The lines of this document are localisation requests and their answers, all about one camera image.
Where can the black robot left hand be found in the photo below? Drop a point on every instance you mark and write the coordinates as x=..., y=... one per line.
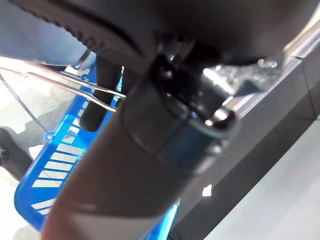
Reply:
x=150, y=25

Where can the blue plastic shopping basket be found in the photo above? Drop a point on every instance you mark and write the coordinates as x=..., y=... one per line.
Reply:
x=60, y=125

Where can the dark drinks shelf unit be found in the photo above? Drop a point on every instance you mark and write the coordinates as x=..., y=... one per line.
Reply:
x=250, y=150

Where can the small white sticker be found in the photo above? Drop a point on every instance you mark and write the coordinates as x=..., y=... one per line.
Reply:
x=207, y=191

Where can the clear plastic shelf price rail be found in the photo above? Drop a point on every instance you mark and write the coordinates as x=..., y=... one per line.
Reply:
x=285, y=68
x=307, y=37

